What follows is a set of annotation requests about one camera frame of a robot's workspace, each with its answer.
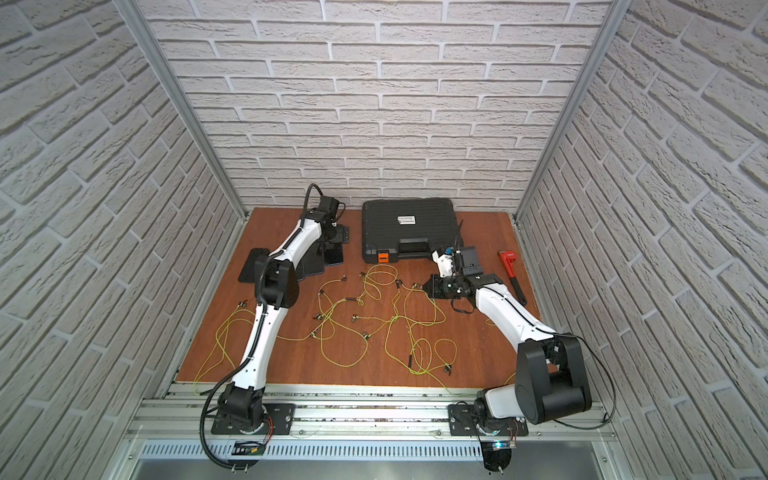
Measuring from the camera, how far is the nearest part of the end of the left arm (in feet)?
2.83

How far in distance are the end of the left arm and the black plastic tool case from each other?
6.6 inches

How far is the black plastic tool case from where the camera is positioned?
3.39 ft
